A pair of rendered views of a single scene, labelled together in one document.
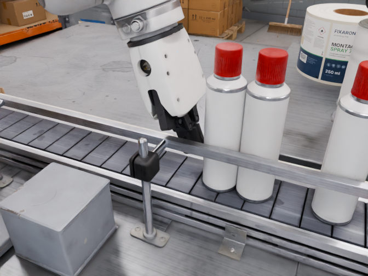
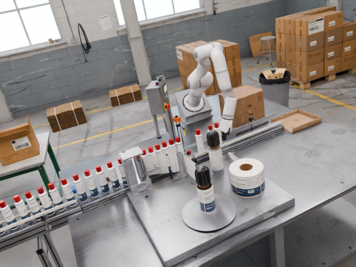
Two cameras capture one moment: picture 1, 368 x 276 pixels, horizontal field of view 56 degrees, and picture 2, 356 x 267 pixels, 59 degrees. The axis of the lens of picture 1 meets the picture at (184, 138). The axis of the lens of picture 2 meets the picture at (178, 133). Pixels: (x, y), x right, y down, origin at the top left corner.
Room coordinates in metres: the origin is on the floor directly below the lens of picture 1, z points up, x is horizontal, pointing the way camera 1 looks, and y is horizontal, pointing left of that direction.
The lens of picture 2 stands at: (1.72, -1.72, 2.07)
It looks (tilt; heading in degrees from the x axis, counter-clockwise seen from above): 26 degrees down; 136
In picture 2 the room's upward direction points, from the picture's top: 11 degrees counter-clockwise
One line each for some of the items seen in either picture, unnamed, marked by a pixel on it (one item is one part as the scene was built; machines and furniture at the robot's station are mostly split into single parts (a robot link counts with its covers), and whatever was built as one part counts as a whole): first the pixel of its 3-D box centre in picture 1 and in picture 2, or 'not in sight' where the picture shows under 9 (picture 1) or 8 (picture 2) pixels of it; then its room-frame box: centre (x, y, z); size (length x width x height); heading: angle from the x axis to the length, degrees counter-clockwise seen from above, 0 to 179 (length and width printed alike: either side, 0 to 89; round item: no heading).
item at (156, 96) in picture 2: not in sight; (158, 97); (0.17, -0.35, 1.38); 0.17 x 0.10 x 0.19; 121
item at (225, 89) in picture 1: (223, 121); (217, 135); (0.40, -0.05, 0.98); 0.05 x 0.05 x 0.20
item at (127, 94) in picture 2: not in sight; (125, 95); (-3.60, 2.07, 0.11); 0.65 x 0.54 x 0.22; 56
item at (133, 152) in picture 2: not in sight; (131, 153); (0.21, -0.71, 1.14); 0.14 x 0.11 x 0.01; 66
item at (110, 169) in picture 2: not in sight; (113, 175); (0.06, -0.80, 0.98); 0.05 x 0.05 x 0.20
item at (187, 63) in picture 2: not in sight; (207, 68); (-2.04, 2.99, 0.45); 1.20 x 0.84 x 0.89; 150
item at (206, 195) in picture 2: not in sight; (205, 189); (0.77, -0.69, 1.04); 0.09 x 0.09 x 0.29
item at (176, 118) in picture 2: not in sight; (181, 137); (0.24, -0.28, 1.05); 0.10 x 0.04 x 0.33; 156
